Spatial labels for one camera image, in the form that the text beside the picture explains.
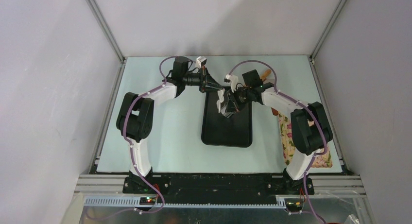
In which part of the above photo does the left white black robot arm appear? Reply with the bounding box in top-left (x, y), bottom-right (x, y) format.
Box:
top-left (116, 56), bottom-right (225, 193)

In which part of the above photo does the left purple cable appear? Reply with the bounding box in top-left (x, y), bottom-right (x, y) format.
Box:
top-left (122, 56), bottom-right (178, 215)

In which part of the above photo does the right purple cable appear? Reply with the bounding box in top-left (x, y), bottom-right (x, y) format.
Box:
top-left (229, 60), bottom-right (329, 224)

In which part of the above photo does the white dough ball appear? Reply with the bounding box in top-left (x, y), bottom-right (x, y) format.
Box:
top-left (216, 88), bottom-right (225, 113)

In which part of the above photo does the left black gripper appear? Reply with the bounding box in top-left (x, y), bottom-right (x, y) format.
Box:
top-left (183, 66), bottom-right (223, 94)

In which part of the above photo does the black baking tray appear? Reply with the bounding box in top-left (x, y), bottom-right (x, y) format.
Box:
top-left (201, 92), bottom-right (253, 148)

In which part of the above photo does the purple cable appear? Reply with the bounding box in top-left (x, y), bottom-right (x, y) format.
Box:
top-left (122, 56), bottom-right (178, 215)
top-left (229, 60), bottom-right (329, 224)

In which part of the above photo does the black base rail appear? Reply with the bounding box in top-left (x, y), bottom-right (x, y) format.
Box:
top-left (122, 172), bottom-right (314, 205)

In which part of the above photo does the metal spatula with red handle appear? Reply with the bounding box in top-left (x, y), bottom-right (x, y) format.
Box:
top-left (271, 108), bottom-right (279, 116)

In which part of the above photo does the aluminium frame with cable duct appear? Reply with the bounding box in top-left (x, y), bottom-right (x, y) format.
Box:
top-left (75, 173), bottom-right (375, 224)

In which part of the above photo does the floral cloth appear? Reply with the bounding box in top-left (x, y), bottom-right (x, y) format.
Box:
top-left (278, 113), bottom-right (333, 168)

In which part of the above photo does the small round metal cup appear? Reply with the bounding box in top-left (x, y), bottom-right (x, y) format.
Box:
top-left (223, 102), bottom-right (239, 119)

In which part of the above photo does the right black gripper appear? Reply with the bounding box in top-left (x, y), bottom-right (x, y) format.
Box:
top-left (225, 86), bottom-right (252, 113)

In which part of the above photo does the wooden dough roller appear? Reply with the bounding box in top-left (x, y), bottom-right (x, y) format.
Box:
top-left (260, 69), bottom-right (272, 82)

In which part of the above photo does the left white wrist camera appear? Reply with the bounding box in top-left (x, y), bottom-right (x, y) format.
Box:
top-left (195, 56), bottom-right (207, 69)

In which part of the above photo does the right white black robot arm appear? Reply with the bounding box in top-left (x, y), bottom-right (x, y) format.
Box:
top-left (217, 70), bottom-right (333, 194)

